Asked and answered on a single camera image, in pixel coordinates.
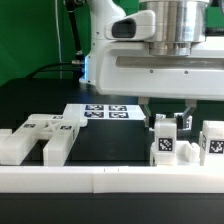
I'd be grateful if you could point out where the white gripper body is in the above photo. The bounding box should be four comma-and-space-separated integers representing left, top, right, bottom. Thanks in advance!
96, 39, 224, 100

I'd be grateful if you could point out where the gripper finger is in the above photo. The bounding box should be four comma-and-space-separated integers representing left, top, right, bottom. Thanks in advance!
179, 99, 198, 129
138, 97, 151, 127

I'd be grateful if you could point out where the white chair seat part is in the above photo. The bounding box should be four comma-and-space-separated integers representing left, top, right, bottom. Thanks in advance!
158, 140, 200, 166

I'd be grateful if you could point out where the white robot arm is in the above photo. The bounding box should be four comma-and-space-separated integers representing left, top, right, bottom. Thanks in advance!
85, 0, 224, 118

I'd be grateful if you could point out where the white chair back part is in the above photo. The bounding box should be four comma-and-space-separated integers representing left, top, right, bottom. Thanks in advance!
0, 114, 88, 166

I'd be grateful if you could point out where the white tagged cube right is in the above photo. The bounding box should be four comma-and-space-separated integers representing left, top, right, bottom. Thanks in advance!
174, 113, 192, 130

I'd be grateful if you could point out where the white tagged cube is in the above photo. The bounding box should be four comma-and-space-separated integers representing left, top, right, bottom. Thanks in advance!
156, 114, 166, 119
174, 113, 192, 130

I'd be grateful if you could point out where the white tagged cube left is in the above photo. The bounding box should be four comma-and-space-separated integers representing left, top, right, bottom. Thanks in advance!
156, 114, 166, 119

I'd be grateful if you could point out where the white fiducial marker sheet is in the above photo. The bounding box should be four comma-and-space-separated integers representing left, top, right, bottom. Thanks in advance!
63, 104, 145, 120

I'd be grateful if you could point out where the white left fence block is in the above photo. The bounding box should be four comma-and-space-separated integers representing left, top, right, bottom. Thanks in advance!
0, 129, 12, 147

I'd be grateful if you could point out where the white front fence bar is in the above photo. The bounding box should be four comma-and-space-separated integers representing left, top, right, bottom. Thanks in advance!
0, 166, 224, 193

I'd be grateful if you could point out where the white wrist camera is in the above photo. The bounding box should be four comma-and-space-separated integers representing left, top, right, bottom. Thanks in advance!
104, 10, 156, 41

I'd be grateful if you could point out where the black cable bundle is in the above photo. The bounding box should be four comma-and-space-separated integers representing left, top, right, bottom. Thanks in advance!
25, 0, 86, 80

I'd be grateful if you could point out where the white thin cable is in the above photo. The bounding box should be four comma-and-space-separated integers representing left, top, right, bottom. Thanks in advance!
54, 0, 64, 63

